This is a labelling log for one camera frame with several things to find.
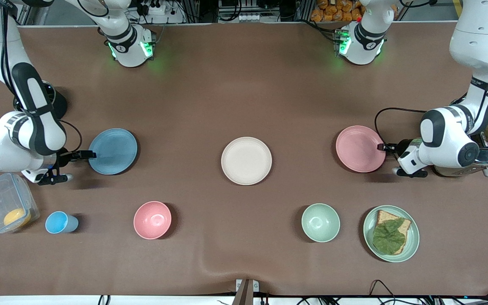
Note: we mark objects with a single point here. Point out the metal table bracket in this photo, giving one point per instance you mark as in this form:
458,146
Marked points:
246,291

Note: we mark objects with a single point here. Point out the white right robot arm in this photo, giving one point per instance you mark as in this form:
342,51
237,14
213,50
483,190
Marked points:
36,127

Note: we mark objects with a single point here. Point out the pink bowl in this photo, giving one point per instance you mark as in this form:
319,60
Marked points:
152,220

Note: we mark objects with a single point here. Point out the green lettuce leaf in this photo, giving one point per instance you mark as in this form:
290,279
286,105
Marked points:
390,237

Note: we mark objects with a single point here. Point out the brown table cloth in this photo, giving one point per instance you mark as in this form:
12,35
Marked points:
244,93

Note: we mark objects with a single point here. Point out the blue plate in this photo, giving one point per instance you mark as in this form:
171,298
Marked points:
115,150

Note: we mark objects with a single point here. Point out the blue plastic cup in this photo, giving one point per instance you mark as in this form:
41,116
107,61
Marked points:
57,223

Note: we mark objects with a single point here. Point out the bag of bread rolls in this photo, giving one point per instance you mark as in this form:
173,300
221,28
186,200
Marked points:
333,10

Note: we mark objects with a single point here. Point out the bread slice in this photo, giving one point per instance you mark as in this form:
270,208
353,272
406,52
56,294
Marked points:
384,217

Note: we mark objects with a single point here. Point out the green plate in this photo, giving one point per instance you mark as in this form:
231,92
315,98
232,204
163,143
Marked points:
413,237

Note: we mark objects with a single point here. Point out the pink plate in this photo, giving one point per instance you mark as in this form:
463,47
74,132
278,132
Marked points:
360,149

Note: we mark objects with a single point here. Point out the white power strip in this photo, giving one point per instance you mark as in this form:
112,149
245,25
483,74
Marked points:
156,9

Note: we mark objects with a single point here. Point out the beige plate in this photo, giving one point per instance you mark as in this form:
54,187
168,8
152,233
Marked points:
246,161

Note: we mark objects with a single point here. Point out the green bowl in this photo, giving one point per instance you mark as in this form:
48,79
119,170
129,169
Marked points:
320,223

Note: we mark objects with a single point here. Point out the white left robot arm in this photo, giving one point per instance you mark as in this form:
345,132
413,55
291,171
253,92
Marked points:
447,140

